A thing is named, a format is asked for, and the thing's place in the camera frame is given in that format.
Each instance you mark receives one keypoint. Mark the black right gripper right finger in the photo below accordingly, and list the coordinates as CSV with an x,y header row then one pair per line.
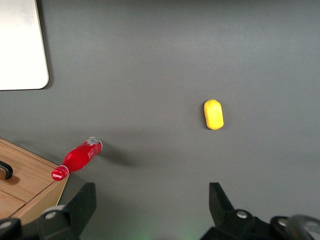
x,y
227,222

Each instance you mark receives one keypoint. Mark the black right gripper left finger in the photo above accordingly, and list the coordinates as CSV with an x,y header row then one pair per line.
x,y
72,217

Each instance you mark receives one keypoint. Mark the red coke bottle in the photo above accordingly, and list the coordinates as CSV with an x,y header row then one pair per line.
x,y
78,157

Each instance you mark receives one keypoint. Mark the beige rectangular tray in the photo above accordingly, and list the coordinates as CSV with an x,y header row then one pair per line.
x,y
20,45

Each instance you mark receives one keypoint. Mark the wooden two-drawer cabinet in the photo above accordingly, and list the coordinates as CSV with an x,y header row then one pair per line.
x,y
46,197

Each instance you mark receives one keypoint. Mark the wooden lower drawer front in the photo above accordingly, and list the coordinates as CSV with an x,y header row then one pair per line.
x,y
32,175

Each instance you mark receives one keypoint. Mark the wooden drawer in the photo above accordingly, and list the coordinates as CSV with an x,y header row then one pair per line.
x,y
10,205
32,175

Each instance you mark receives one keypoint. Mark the wooden upper drawer front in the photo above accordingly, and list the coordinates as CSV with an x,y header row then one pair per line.
x,y
10,205

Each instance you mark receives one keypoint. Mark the yellow lemon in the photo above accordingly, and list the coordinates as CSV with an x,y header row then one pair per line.
x,y
213,115

